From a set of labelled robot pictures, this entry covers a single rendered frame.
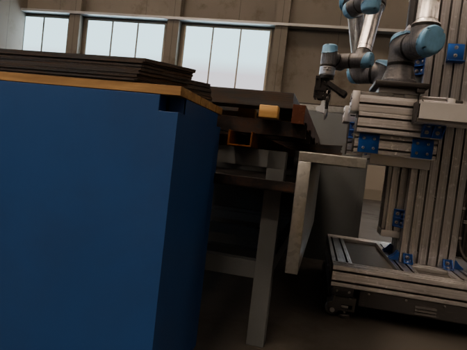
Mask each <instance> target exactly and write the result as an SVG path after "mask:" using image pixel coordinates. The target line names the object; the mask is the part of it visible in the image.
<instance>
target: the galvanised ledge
mask: <svg viewBox="0 0 467 350"><path fill-rule="evenodd" d="M298 161H304V162H311V163H317V164H320V165H331V166H337V167H349V168H364V169H365V168H366V162H367V158H357V157H350V156H338V155H331V154H325V153H312V152H305V151H300V152H299V158H298Z"/></svg>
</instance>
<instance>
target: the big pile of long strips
mask: <svg viewBox="0 0 467 350"><path fill-rule="evenodd" d="M0 72H14V73H23V74H39V75H48V76H64V77H73V78H90V79H99V80H107V81H124V82H133V83H150V84H159V85H175V86H182V87H184V88H185V89H187V90H190V91H191V92H193V93H195V94H197V95H199V96H200V97H202V98H204V99H206V100H208V101H210V102H211V103H212V100H213V99H212V97H211V92H212V91H211V87H210V86H211V84H208V83H203V82H199V81H193V80H192V77H193V75H192V74H194V73H195V72H196V69H191V68H187V67H181V66H178V65H172V64H169V63H166V62H160V61H157V60H151V59H147V58H132V57H121V56H101V55H90V54H79V53H59V52H48V51H29V50H18V49H0Z"/></svg>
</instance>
